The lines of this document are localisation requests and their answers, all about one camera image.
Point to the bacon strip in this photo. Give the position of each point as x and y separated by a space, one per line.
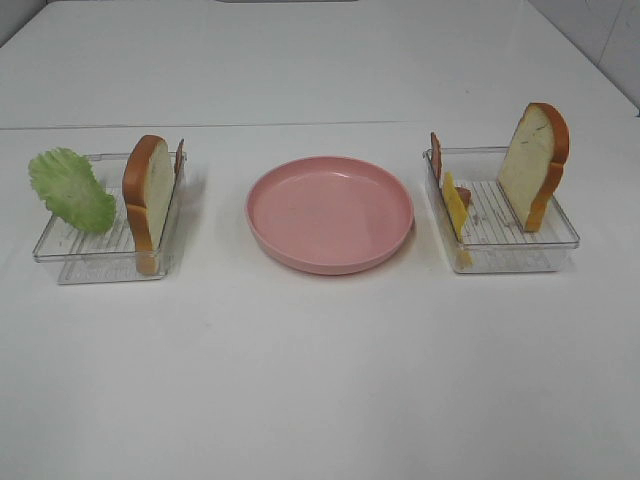
436 164
179 156

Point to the bread slice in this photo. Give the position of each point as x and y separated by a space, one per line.
534 163
147 188

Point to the green lettuce leaf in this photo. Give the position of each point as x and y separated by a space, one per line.
65 182

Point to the pink round plate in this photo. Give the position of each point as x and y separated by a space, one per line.
329 215

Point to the yellow cheese slice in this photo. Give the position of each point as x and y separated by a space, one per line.
457 200

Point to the right clear plastic container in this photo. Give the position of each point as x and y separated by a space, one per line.
492 240

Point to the clear plastic container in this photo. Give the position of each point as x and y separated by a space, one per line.
72 256
492 240

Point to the left clear plastic container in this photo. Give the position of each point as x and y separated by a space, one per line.
72 256

